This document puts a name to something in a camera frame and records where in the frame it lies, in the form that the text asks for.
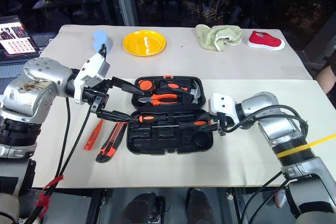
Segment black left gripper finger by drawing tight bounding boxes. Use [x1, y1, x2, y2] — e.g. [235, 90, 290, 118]
[111, 76, 144, 97]
[96, 108, 138, 124]

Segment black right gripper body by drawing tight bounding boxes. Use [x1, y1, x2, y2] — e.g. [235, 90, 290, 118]
[216, 112, 236, 137]

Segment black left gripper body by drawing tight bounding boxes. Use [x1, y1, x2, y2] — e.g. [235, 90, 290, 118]
[82, 76, 117, 116]

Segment orange black utility knife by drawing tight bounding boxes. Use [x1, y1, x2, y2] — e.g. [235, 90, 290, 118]
[95, 122, 128, 163]

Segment orange voltage tester pen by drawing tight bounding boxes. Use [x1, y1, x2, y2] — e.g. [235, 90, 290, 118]
[83, 119, 104, 152]

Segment black plastic tool case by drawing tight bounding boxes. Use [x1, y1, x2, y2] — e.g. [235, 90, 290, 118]
[126, 75, 214, 155]

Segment orange black tape measure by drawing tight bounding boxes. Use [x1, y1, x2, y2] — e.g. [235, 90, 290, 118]
[138, 79, 156, 94]

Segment black orange claw hammer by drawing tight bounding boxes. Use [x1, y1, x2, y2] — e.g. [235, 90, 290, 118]
[156, 79, 203, 105]

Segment yellow plastic plate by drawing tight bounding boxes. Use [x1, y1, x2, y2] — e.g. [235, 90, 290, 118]
[122, 30, 167, 57]

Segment blue foam block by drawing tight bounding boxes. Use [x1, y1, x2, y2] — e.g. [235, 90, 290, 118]
[92, 30, 113, 53]

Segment dark rounded shape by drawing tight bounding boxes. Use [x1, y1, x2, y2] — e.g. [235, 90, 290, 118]
[122, 192, 165, 224]
[185, 187, 216, 224]

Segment green white towel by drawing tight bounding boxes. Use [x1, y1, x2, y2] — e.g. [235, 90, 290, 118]
[195, 24, 244, 52]

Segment red child shoe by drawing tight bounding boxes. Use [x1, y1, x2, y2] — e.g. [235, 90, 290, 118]
[247, 30, 286, 52]

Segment open laptop computer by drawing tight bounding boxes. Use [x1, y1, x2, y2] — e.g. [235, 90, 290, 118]
[0, 15, 40, 78]

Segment red tape wrap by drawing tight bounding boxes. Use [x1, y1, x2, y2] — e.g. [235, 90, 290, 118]
[35, 174, 65, 219]

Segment person at table edge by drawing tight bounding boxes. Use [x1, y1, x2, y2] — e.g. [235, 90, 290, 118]
[314, 50, 336, 95]

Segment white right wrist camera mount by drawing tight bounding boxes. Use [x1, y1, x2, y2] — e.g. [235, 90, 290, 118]
[208, 92, 238, 120]

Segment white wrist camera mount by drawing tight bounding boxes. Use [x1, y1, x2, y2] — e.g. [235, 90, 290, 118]
[208, 92, 238, 120]
[73, 50, 111, 104]

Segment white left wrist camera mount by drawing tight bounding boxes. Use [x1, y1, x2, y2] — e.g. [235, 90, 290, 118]
[73, 50, 111, 104]

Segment orange handled pliers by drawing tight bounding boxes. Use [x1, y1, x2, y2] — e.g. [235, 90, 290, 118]
[136, 93, 181, 108]

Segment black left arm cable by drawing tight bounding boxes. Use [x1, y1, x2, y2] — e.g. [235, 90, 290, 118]
[25, 97, 71, 224]
[28, 104, 96, 224]

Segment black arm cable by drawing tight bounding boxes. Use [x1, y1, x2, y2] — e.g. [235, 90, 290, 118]
[222, 104, 309, 136]
[28, 104, 96, 224]
[25, 97, 71, 224]

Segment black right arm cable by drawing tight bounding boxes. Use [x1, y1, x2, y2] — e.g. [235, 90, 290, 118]
[222, 104, 309, 136]

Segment yellow strap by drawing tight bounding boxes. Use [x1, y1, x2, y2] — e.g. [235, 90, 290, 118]
[277, 133, 336, 158]

